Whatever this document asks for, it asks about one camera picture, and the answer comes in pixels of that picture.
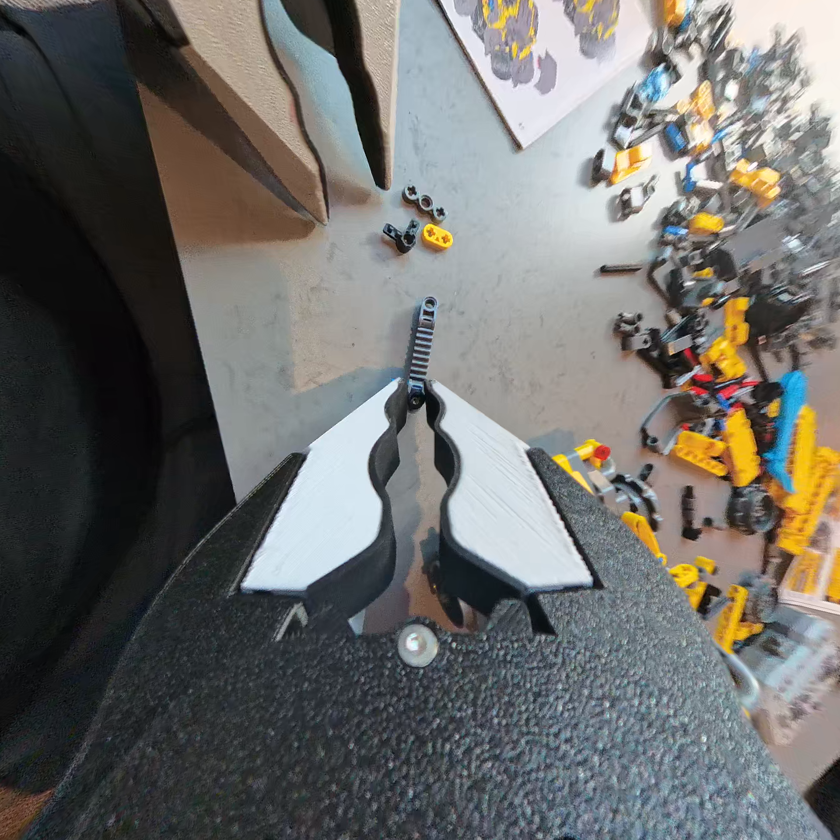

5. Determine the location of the yellow toy brick vehicle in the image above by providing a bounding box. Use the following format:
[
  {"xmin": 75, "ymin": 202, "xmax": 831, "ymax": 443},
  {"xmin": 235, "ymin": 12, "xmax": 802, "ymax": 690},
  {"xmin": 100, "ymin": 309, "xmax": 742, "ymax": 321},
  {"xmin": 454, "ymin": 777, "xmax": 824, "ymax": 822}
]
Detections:
[{"xmin": 551, "ymin": 438, "xmax": 765, "ymax": 713}]

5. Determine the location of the blue brick separator tool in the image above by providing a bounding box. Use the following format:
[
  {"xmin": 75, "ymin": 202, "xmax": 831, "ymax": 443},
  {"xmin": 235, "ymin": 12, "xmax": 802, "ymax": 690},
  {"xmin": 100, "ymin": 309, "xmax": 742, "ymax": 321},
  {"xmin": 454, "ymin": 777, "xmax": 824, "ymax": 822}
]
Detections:
[{"xmin": 764, "ymin": 371, "xmax": 809, "ymax": 493}]

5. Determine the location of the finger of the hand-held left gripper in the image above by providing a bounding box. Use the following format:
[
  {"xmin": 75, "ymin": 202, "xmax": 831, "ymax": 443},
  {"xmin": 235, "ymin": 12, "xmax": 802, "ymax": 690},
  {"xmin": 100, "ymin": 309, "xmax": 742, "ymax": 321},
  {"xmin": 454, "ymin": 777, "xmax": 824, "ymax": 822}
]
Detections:
[
  {"xmin": 134, "ymin": 0, "xmax": 329, "ymax": 227},
  {"xmin": 282, "ymin": 0, "xmax": 401, "ymax": 191}
]

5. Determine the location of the grey gear rack piece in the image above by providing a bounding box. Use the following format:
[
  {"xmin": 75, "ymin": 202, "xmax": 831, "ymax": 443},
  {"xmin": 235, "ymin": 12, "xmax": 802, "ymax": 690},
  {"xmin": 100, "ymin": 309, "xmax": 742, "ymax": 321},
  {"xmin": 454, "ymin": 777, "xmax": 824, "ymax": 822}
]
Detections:
[{"xmin": 406, "ymin": 297, "xmax": 439, "ymax": 411}]

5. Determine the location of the pile of loose brick parts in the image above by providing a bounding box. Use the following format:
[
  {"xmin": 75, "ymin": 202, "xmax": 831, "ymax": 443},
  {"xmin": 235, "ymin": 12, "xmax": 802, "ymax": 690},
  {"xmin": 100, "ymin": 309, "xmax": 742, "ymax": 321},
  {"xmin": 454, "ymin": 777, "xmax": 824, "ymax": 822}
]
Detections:
[{"xmin": 591, "ymin": 0, "xmax": 840, "ymax": 565}]

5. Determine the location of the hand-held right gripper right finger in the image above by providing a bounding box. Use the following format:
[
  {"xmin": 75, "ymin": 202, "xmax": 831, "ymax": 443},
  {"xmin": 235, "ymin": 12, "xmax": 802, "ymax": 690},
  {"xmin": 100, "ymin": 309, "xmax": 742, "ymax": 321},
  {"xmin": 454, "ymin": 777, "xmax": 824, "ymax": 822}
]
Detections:
[{"xmin": 425, "ymin": 381, "xmax": 595, "ymax": 595}]

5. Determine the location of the paper instruction booklet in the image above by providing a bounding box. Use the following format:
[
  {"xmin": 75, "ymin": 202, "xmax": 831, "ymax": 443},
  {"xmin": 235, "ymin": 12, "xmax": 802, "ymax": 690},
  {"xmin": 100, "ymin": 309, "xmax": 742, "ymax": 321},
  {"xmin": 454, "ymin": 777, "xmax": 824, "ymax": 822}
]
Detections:
[{"xmin": 436, "ymin": 0, "xmax": 657, "ymax": 151}]

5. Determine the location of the grey desk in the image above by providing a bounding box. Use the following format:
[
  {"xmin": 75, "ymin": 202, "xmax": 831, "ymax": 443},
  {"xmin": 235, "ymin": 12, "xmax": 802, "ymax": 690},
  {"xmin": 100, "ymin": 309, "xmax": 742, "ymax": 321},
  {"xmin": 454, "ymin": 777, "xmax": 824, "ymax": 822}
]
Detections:
[{"xmin": 134, "ymin": 0, "xmax": 840, "ymax": 788}]

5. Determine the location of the person's dark clothing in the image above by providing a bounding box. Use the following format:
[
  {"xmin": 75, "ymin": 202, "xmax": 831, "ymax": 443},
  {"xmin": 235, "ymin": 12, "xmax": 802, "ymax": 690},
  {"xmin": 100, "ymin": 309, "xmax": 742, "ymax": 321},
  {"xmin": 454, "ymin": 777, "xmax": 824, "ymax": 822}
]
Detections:
[{"xmin": 0, "ymin": 0, "xmax": 237, "ymax": 795}]

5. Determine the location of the grey toy wheel hub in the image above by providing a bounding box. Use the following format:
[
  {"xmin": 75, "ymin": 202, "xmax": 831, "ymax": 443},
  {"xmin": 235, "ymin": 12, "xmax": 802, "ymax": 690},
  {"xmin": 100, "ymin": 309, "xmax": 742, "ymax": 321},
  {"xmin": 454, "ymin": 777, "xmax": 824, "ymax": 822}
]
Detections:
[{"xmin": 728, "ymin": 486, "xmax": 777, "ymax": 534}]

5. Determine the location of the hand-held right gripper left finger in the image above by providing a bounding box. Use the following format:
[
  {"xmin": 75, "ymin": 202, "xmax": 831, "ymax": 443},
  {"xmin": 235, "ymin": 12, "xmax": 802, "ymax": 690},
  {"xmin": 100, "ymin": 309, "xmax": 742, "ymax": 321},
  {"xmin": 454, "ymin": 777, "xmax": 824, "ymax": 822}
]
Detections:
[{"xmin": 239, "ymin": 381, "xmax": 404, "ymax": 595}]

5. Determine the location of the grey three-hole thin beam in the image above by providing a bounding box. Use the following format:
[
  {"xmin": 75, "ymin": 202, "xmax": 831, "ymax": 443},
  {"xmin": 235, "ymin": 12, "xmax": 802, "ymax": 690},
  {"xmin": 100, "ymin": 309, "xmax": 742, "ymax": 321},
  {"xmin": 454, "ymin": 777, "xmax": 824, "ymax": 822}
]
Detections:
[{"xmin": 402, "ymin": 184, "xmax": 449, "ymax": 222}]

